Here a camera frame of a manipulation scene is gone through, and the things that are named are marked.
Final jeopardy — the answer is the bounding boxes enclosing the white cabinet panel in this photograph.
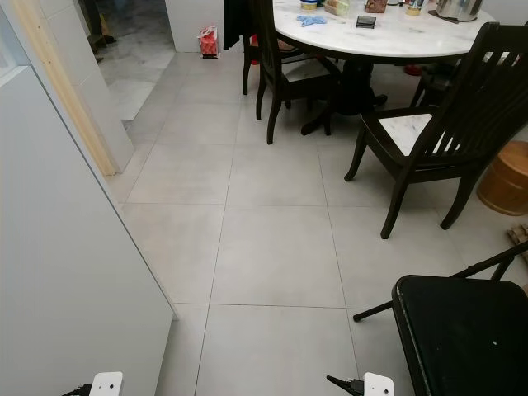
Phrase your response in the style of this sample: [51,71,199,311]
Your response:
[0,66,178,396]

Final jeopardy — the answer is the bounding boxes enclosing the black folding chair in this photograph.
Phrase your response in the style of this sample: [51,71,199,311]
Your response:
[352,247,528,396]

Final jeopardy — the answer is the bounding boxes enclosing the orange wooden stool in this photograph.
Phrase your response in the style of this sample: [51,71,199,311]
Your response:
[476,140,528,217]

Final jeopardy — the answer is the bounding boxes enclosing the dark wooden chair white seat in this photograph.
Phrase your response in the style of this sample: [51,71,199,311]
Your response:
[344,22,528,240]
[242,0,339,145]

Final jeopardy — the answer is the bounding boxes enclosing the round white marble table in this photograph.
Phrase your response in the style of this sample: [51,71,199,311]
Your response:
[272,0,500,137]

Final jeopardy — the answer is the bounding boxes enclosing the person's legs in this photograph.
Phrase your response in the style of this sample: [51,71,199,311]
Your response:
[78,0,118,52]

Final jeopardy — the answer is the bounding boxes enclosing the red and white bag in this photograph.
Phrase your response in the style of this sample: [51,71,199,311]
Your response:
[198,26,219,57]

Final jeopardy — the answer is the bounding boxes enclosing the clear food package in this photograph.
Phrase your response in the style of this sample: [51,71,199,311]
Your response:
[325,0,352,17]

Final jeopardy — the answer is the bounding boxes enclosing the black garment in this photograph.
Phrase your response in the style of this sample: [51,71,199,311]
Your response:
[223,0,257,50]

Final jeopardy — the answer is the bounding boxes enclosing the silver metal pot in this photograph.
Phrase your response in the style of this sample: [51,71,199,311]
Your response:
[435,0,481,22]

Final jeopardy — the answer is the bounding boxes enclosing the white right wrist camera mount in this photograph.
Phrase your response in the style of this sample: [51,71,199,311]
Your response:
[363,373,395,396]

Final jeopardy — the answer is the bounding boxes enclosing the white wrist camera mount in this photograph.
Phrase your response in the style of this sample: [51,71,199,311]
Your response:
[363,373,395,396]
[89,372,124,396]

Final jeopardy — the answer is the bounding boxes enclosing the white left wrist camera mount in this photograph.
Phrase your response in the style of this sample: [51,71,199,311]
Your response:
[89,372,124,396]

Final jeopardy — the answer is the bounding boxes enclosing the beige wooden door frame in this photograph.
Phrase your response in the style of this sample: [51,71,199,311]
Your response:
[26,0,118,177]

